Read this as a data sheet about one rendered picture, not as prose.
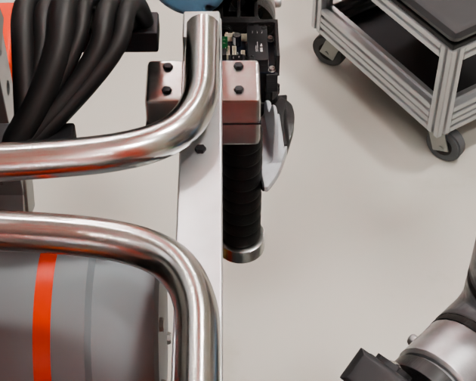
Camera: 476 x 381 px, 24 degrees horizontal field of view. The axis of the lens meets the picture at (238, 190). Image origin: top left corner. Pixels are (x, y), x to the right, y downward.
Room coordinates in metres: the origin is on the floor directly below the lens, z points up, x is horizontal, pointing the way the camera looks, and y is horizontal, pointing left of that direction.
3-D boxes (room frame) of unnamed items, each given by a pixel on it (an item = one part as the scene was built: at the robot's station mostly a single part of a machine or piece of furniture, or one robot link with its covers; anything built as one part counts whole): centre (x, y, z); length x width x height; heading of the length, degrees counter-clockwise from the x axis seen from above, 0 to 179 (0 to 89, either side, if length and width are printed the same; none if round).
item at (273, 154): (0.69, -0.03, 0.85); 0.09 x 0.03 x 0.06; 9
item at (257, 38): (0.80, 0.00, 0.86); 0.12 x 0.08 x 0.09; 1
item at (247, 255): (0.66, 0.00, 0.83); 0.04 x 0.04 x 0.16
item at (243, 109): (0.66, 0.03, 0.93); 0.09 x 0.05 x 0.05; 91
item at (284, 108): (0.74, -0.03, 0.83); 0.09 x 0.05 x 0.02; 9
